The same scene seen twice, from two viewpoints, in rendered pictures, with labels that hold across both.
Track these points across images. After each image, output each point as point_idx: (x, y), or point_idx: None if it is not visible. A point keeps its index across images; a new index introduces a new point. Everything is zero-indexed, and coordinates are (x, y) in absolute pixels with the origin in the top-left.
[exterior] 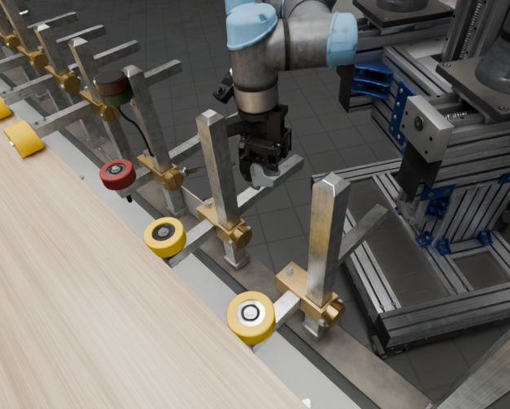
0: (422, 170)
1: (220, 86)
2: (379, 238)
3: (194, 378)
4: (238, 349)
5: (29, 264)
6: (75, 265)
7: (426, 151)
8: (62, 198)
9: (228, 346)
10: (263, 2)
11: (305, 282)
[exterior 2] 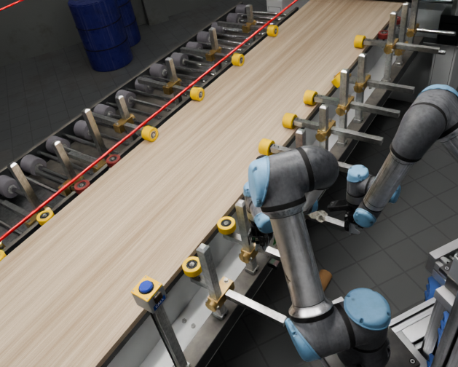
0: None
1: (334, 201)
2: None
3: (166, 255)
4: (178, 265)
5: (203, 189)
6: (204, 203)
7: None
8: (239, 180)
9: (178, 261)
10: (366, 185)
11: (221, 288)
